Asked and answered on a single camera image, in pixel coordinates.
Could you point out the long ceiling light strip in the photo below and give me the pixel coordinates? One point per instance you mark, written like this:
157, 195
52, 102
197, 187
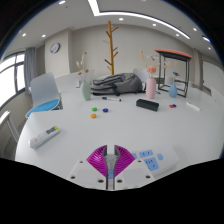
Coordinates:
94, 8

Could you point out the white remote control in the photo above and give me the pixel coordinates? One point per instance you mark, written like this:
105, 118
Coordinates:
43, 137

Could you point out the grey backpack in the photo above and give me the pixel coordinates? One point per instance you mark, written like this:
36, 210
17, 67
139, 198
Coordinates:
116, 83

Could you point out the pink vase with flowers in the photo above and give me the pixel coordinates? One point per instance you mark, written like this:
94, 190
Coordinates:
151, 88

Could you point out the white power strip blue sockets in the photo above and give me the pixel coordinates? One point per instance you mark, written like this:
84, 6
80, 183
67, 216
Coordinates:
163, 163

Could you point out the black marker pen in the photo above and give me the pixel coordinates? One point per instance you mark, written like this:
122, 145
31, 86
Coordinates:
111, 99

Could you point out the short ceiling light strip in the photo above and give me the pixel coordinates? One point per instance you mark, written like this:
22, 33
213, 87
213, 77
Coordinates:
206, 38

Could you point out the small clear white charger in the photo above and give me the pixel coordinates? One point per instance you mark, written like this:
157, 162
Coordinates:
110, 161

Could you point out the blue vase with flowers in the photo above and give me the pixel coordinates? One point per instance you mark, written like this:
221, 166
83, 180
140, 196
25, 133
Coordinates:
173, 91

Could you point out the whiteboard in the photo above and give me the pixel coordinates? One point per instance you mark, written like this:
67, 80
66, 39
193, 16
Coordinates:
213, 76

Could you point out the window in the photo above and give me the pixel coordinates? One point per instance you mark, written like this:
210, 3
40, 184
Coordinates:
8, 78

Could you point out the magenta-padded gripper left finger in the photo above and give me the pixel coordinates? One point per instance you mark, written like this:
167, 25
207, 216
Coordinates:
96, 161

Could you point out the red round magnet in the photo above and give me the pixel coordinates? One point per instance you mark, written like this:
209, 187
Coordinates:
170, 106

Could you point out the black rectangular case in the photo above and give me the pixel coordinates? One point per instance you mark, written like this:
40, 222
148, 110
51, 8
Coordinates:
147, 104

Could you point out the round ceiling spotlights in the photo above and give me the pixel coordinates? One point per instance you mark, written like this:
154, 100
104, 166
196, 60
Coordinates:
121, 19

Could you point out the green round magnet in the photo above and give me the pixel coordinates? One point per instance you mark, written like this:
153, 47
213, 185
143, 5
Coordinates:
94, 109

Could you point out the round wall clock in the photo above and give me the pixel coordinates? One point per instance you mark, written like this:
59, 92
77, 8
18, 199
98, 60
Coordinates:
55, 48

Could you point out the green vase with dried flowers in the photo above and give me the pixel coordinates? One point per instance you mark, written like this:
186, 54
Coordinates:
85, 91

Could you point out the black frame orange top stool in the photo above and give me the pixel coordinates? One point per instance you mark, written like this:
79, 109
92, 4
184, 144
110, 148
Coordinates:
173, 53

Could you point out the grey curtain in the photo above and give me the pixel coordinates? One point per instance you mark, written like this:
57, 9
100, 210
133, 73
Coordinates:
30, 66

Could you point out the wooden coat rack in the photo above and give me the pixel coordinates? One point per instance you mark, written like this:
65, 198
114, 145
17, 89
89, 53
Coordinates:
111, 50

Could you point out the orange round magnet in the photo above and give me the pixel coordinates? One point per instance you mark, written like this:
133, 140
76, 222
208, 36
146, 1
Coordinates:
93, 116

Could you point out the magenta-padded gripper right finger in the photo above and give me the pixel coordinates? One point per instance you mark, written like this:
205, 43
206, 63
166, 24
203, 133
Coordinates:
125, 161

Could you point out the white chair with blue seat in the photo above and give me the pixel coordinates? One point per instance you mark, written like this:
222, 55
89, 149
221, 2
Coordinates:
43, 88

